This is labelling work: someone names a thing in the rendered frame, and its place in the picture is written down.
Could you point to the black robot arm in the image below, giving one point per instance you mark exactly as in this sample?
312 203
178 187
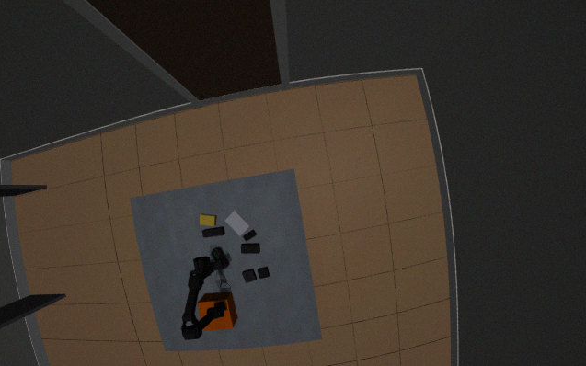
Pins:
195 282

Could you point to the yellow rectangular block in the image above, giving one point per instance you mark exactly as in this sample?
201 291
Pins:
208 219

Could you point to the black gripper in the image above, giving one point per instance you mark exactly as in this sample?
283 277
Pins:
216 265

